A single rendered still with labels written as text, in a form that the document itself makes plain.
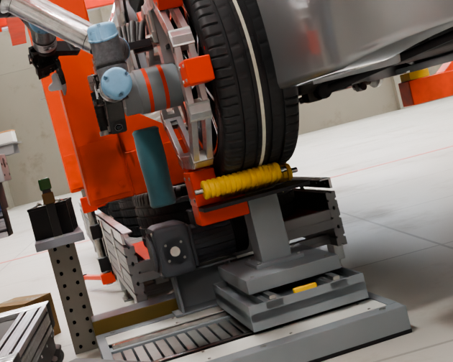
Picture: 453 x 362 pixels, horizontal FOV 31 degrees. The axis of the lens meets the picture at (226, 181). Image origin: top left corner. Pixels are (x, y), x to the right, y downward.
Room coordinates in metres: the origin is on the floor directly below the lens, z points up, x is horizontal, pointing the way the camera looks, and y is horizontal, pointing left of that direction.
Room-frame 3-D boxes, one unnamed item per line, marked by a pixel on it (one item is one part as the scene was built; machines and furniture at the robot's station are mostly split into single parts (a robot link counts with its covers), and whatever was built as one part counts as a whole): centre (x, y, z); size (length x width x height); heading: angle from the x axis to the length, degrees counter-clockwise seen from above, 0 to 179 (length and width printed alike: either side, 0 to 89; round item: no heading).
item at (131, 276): (4.33, 0.27, 0.13); 2.47 x 0.85 x 0.27; 12
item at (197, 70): (2.31, 0.01, 0.85); 0.09 x 0.08 x 0.07; 12
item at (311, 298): (2.61, -0.10, 0.13); 0.50 x 0.36 x 0.10; 12
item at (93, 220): (4.16, 0.70, 0.30); 0.09 x 0.05 x 0.50; 12
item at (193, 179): (2.62, 0.04, 0.48); 0.16 x 0.12 x 0.17; 102
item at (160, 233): (2.88, 0.11, 0.26); 0.42 x 0.18 x 0.35; 102
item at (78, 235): (3.04, 0.65, 0.44); 0.43 x 0.17 x 0.03; 12
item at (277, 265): (2.65, -0.09, 0.32); 0.40 x 0.30 x 0.28; 12
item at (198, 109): (2.61, 0.08, 0.85); 0.54 x 0.07 x 0.54; 12
